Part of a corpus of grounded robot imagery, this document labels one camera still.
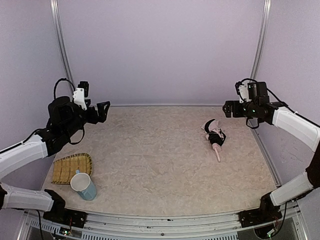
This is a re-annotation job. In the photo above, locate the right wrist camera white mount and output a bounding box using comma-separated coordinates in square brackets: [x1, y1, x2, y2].
[235, 78, 251, 104]

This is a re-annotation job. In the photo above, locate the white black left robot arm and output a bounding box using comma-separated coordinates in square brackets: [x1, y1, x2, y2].
[0, 96, 111, 212]

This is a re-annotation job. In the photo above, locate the light blue cup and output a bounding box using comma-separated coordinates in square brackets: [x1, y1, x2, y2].
[70, 169, 97, 201]

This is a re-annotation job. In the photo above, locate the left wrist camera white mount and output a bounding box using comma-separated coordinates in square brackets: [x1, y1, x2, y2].
[72, 81, 91, 111]

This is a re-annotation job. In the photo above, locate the aluminium front rail frame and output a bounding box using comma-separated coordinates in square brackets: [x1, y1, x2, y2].
[16, 201, 310, 240]

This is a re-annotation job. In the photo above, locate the woven bamboo tray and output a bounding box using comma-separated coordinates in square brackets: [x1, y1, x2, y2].
[51, 153, 93, 185]

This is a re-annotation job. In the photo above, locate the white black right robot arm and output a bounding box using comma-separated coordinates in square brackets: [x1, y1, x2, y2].
[222, 78, 320, 207]

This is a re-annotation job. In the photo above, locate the right aluminium corner post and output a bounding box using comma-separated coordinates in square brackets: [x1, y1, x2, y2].
[250, 0, 272, 80]

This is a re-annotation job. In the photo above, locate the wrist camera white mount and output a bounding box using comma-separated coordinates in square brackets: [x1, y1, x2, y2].
[235, 78, 251, 104]
[72, 81, 91, 111]

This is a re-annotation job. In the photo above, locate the black camera cable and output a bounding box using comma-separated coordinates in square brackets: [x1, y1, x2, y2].
[53, 78, 77, 101]
[244, 117, 261, 130]

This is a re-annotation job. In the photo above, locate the pink black folding umbrella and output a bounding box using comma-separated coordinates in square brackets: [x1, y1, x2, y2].
[201, 118, 226, 163]

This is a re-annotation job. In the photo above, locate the left black camera cable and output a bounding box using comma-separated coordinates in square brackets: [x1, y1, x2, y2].
[53, 78, 77, 101]

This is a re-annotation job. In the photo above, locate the right black camera cable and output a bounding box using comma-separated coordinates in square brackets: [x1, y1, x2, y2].
[244, 117, 261, 130]

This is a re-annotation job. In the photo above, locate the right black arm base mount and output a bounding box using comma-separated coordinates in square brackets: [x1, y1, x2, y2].
[238, 192, 283, 228]

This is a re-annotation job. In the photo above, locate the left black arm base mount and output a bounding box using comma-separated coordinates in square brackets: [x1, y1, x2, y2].
[43, 189, 87, 229]

